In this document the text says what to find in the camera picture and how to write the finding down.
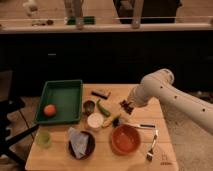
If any dish brush with white handle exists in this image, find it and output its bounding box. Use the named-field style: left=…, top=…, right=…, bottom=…
left=112, top=117, right=157, bottom=130

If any white round lid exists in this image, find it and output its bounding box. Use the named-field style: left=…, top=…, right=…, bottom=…
left=87, top=113, right=104, bottom=130

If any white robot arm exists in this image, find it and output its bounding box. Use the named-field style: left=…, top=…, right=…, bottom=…
left=120, top=68, right=213, bottom=135

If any dark brown plate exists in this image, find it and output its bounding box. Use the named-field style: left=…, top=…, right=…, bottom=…
left=68, top=131, right=95, bottom=160

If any green chili pepper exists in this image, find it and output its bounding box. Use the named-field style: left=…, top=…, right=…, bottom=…
left=96, top=99, right=111, bottom=117

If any green plastic tray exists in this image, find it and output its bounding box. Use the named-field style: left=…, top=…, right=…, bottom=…
left=34, top=80, right=83, bottom=125

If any orange bowl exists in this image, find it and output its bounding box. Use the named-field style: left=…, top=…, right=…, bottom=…
left=110, top=125, right=141, bottom=155

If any orange fruit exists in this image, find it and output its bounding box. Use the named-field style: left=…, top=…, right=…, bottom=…
left=43, top=104, right=56, bottom=117

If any light green cup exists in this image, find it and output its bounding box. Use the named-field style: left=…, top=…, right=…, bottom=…
left=36, top=131, right=51, bottom=148

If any black chair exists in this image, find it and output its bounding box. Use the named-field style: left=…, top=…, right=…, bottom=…
left=0, top=69, right=40, bottom=168

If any dark grape bunch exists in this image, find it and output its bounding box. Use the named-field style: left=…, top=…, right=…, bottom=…
left=120, top=101, right=133, bottom=115

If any small dark metal cup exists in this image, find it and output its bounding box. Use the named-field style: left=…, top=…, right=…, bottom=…
left=83, top=100, right=95, bottom=115

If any grey folded cloth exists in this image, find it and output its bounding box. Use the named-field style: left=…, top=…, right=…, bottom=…
left=68, top=127, right=89, bottom=159

